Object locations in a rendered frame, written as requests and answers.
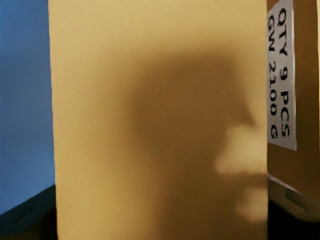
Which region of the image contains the yellow cardboard carton side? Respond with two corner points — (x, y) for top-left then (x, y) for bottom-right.
(266, 0), (320, 201)
(49, 0), (267, 240)

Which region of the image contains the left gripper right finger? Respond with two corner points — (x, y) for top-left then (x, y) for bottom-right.
(267, 179), (320, 240)

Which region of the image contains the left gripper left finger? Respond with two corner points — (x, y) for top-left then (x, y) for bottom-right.
(0, 184), (58, 240)

